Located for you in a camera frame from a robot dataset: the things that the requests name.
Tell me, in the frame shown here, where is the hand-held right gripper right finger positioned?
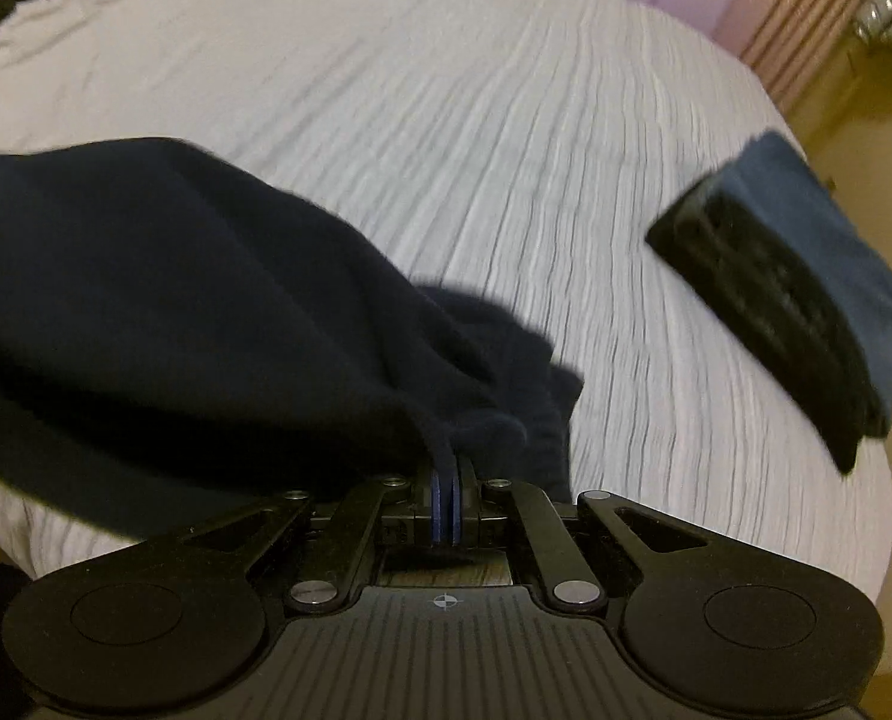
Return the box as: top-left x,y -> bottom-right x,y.
449,457 -> 717,612

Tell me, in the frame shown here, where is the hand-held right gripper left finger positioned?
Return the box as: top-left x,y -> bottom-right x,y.
142,465 -> 450,612

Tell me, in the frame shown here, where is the dark grey folded garment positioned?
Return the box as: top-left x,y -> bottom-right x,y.
678,180 -> 892,440

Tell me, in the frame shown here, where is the dark navy garment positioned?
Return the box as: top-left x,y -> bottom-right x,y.
0,136 -> 585,541

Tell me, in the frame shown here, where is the black folded garment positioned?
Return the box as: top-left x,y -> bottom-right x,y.
644,176 -> 867,475

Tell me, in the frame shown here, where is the white ribbed bedspread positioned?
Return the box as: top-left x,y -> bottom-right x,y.
0,0 -> 892,601

